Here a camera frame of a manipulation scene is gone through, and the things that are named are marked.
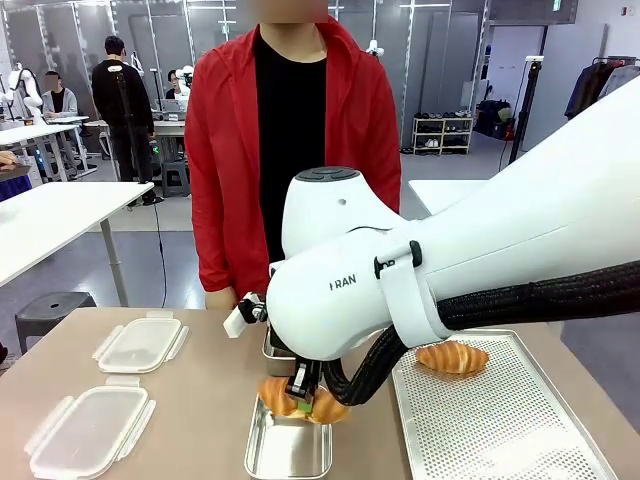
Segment black bag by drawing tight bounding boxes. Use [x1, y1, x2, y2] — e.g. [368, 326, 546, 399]
[474, 99, 516, 141]

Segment black braided cable bundle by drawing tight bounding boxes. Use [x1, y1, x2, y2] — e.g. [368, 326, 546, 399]
[322, 259, 640, 407]

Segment rectangular stainless steel container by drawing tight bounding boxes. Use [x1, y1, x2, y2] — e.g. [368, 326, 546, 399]
[262, 324, 302, 377]
[243, 393, 334, 480]

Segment small white table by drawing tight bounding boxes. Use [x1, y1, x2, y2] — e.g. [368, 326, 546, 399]
[408, 178, 489, 217]

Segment seated person in grey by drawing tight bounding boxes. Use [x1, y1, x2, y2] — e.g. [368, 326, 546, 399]
[41, 71, 80, 121]

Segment translucent white plastic lid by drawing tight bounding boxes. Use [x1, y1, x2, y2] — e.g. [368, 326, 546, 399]
[91, 310, 191, 375]
[23, 376, 158, 480]

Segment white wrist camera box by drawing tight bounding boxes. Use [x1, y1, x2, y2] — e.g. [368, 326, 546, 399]
[223, 293, 269, 340]

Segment person's right forearm red sleeve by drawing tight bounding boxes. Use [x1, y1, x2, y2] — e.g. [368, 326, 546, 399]
[191, 199, 237, 297]

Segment golden brown croissant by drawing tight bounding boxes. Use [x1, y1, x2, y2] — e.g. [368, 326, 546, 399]
[257, 376, 351, 425]
[415, 340, 490, 375]

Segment standing person in black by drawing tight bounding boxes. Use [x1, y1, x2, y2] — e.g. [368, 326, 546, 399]
[91, 35, 156, 204]

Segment person in red jacket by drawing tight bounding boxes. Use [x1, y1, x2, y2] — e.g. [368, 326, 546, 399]
[184, 0, 404, 312]

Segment black stand with white head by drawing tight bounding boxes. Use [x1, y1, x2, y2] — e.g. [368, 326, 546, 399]
[508, 55, 546, 167]

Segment white background desk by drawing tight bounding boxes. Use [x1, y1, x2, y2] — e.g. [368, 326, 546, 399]
[0, 121, 92, 182]

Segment perforated metal baking tray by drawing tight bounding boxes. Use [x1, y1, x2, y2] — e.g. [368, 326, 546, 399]
[391, 328, 621, 480]

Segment large white table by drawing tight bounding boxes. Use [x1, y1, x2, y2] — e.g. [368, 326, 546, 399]
[0, 180, 156, 307]

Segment clothes rack with jackets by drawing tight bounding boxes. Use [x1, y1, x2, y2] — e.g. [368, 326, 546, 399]
[564, 56, 640, 122]

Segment person's left forearm red sleeve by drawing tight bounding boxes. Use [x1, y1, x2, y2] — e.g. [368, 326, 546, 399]
[368, 144, 404, 217]

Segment dark step stool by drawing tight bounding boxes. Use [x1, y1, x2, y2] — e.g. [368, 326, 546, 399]
[160, 159, 192, 199]

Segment dark grey stool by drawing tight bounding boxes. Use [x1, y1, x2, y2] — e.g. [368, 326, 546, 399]
[14, 291, 99, 354]

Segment person's right hand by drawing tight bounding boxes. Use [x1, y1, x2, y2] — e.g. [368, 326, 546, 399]
[206, 285, 238, 312]

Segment seated person with headset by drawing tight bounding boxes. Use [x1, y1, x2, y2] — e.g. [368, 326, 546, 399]
[166, 68, 192, 101]

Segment wooden shoe rack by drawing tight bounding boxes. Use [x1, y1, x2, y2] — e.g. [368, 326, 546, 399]
[412, 115, 474, 157]

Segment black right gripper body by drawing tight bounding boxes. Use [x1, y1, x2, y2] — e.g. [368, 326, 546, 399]
[292, 359, 325, 392]

